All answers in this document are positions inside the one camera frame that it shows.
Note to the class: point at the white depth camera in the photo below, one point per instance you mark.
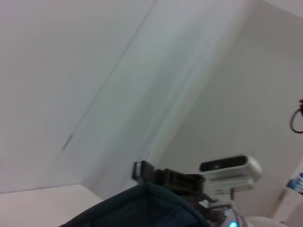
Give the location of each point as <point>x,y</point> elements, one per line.
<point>232,170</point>

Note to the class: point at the white cabinet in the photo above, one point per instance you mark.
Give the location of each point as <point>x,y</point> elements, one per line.
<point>291,205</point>

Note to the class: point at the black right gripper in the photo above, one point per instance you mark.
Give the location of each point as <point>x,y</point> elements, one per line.
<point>187,182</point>

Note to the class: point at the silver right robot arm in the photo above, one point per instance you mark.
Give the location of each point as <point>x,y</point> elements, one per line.
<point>225,215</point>

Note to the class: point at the blue packages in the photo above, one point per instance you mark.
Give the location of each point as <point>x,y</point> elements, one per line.
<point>297,182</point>

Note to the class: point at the dark teal insulated lunch bag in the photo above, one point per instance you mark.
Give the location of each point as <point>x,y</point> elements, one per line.
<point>142,208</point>

